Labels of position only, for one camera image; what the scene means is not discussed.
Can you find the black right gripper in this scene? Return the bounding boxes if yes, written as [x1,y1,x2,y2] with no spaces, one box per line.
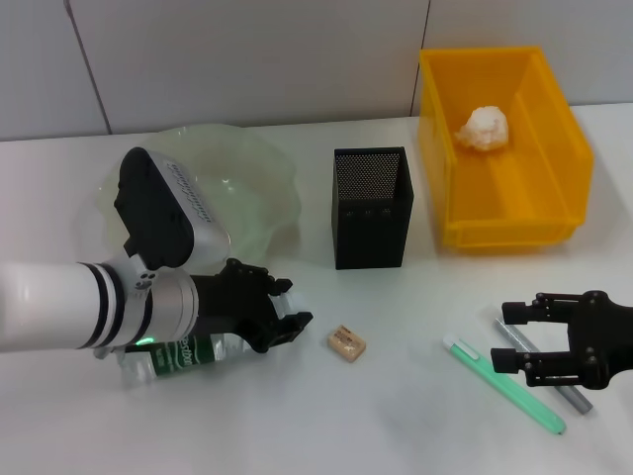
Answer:
[490,289,633,391]

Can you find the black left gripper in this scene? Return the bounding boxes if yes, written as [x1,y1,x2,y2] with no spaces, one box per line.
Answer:
[190,258,315,354]

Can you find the clear bottle with green label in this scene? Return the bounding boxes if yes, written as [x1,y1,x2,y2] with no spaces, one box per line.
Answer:
[117,291,304,390]

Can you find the white paper ball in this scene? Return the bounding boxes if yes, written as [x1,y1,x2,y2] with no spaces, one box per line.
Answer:
[454,106,510,153]

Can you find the grey glitter pen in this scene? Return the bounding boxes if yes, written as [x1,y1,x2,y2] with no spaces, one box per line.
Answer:
[493,317,593,415]

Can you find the mint green pen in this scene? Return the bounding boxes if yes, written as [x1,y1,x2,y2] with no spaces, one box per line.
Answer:
[442,333,567,436]

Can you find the small tan eraser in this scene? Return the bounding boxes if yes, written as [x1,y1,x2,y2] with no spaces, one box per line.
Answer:
[326,324,370,365]

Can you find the black mesh pen holder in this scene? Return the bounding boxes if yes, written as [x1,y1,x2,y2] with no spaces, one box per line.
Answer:
[329,146,415,271]

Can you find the pale green glass fruit plate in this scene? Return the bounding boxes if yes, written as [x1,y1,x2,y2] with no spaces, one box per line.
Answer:
[96,124,303,263]

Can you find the yellow plastic bin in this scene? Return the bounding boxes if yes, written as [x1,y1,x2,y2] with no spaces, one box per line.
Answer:
[417,46,594,249]

